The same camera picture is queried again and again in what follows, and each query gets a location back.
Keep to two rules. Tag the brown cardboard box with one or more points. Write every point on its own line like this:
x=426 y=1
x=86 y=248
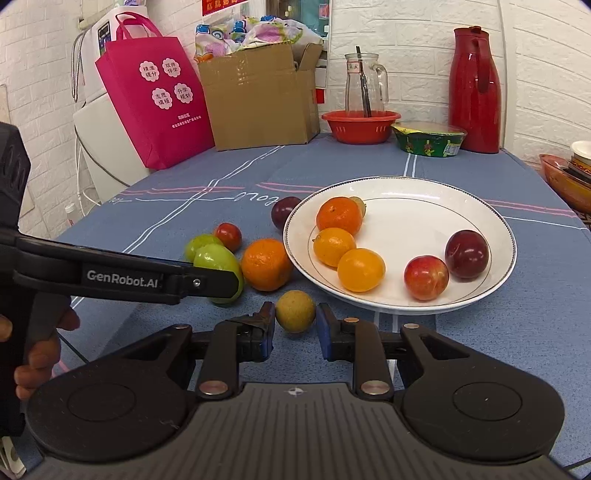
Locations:
x=262 y=97

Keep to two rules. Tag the white ceramic plate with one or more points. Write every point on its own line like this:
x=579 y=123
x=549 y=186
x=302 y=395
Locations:
x=405 y=218

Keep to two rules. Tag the blue tablecloth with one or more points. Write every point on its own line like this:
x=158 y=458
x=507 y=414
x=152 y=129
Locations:
x=496 y=390

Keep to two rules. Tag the red thermos jug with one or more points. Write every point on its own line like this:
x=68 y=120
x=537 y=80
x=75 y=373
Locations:
x=475 y=91

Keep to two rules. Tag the yellow orange kumquat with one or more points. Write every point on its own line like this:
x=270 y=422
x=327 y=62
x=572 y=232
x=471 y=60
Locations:
x=361 y=270

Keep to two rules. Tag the red plastic basket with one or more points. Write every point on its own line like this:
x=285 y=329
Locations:
x=351 y=127

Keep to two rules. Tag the orange patterned bowl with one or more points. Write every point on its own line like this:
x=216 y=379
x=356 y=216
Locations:
x=569 y=185

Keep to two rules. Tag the dark red plum in plate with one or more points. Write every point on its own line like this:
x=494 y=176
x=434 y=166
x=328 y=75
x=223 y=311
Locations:
x=467 y=254

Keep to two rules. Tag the black stirring stick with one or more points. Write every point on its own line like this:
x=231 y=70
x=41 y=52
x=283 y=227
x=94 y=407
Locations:
x=364 y=88

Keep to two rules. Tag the green instant noodle bowl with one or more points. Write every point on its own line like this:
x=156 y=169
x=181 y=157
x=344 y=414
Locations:
x=430 y=139

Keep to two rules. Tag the person's left hand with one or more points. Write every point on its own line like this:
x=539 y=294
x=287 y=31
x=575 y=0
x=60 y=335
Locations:
x=42 y=357

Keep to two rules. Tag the dark plum beside plate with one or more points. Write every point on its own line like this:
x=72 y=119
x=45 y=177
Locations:
x=282 y=209

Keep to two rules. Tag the white appliance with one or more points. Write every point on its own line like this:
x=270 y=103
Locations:
x=111 y=159

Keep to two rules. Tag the large orange tangerine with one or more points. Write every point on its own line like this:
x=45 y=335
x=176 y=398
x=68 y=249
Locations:
x=265 y=265

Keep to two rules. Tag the small red plum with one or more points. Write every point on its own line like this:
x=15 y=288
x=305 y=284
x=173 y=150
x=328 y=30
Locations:
x=229 y=235

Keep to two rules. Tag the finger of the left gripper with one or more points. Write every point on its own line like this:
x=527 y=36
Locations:
x=70 y=270

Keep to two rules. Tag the green apple-like fruit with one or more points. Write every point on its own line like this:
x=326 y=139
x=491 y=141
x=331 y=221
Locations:
x=217 y=257

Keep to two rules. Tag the small orange kumquat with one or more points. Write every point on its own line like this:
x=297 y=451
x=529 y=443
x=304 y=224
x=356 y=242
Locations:
x=331 y=244

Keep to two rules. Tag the white paper cup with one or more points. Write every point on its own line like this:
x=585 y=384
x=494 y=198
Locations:
x=582 y=151

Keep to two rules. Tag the pink tote bag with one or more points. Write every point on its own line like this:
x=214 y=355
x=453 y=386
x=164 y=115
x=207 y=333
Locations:
x=155 y=92

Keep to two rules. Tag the red apple-like plum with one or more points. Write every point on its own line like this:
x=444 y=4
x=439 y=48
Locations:
x=426 y=277

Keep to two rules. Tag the glass pitcher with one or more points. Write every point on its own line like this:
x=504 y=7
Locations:
x=377 y=77

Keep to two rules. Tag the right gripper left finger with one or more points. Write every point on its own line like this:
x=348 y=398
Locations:
x=243 y=339

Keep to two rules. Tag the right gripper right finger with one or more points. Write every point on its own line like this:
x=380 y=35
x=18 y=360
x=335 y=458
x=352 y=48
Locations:
x=362 y=344

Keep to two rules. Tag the floral cloth in box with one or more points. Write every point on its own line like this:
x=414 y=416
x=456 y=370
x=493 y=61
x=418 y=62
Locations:
x=232 y=35

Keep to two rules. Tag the brown longan fruit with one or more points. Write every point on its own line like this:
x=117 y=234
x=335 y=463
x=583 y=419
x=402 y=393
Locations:
x=295 y=311
x=361 y=205

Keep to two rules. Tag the green mango fruit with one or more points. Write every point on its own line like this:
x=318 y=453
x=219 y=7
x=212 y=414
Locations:
x=197 y=242

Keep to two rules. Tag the orange tangerine in plate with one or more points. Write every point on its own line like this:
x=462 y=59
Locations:
x=340 y=212

